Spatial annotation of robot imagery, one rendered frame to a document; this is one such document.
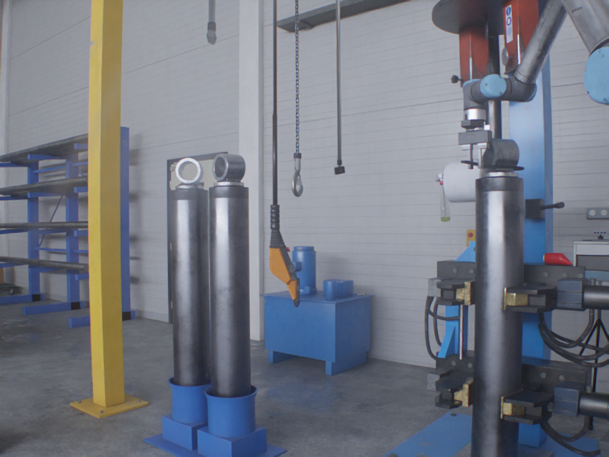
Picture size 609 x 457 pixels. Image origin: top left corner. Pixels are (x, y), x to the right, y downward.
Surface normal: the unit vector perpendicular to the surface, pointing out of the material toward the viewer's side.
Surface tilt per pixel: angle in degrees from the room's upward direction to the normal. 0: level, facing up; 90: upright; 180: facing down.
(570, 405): 90
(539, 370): 90
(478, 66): 90
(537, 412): 90
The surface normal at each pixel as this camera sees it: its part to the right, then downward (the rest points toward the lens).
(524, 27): 0.24, 0.02
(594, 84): -0.97, 0.08
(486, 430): -0.65, 0.02
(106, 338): 0.78, 0.01
